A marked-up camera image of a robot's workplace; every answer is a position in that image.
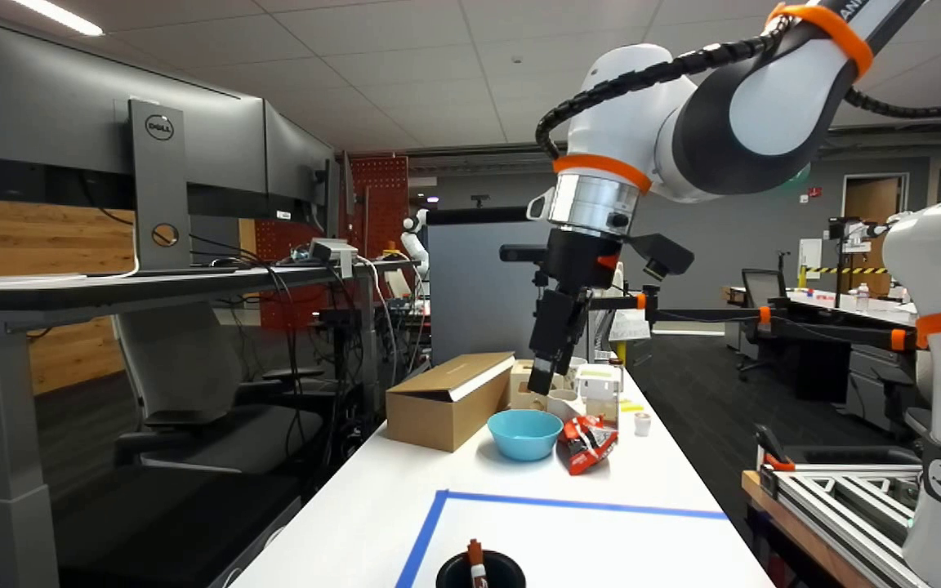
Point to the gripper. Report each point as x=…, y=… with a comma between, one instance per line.
x=577, y=260

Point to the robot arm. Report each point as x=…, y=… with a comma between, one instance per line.
x=773, y=106

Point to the small white cup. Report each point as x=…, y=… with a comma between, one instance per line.
x=642, y=425

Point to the black cup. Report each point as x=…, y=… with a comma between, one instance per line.
x=503, y=572

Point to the orange capped marker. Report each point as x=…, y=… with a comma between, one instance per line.
x=477, y=565

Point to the grey partition panel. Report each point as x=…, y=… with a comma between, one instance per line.
x=470, y=294

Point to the clear plastic container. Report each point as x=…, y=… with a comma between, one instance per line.
x=599, y=392

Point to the white mug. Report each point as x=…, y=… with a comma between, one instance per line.
x=562, y=404

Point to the white robot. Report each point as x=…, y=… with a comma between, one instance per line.
x=415, y=245

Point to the blue bowl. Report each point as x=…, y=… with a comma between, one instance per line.
x=524, y=434

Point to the red snack packet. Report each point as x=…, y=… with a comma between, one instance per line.
x=586, y=445

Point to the black office chair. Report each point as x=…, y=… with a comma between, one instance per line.
x=760, y=302

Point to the brown cardboard box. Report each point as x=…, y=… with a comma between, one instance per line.
x=438, y=408

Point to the red pegboard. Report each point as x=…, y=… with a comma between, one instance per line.
x=376, y=204

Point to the blue tape outline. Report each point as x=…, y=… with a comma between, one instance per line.
x=568, y=503

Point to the white docking box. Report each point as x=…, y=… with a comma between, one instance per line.
x=333, y=249

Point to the yellow black barrier tape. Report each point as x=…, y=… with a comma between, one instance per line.
x=846, y=270

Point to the long white desk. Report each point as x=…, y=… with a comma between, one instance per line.
x=846, y=304

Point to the wooden door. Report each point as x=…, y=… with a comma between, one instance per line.
x=872, y=229

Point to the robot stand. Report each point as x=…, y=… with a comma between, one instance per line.
x=838, y=498

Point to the grey office chair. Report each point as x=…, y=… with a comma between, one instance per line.
x=193, y=392

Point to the row of monitors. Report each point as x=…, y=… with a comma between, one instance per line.
x=70, y=114

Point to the grey standing desk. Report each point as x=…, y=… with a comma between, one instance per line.
x=21, y=384

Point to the ceiling light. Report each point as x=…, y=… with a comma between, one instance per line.
x=58, y=16

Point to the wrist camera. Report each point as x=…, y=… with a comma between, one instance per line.
x=666, y=253

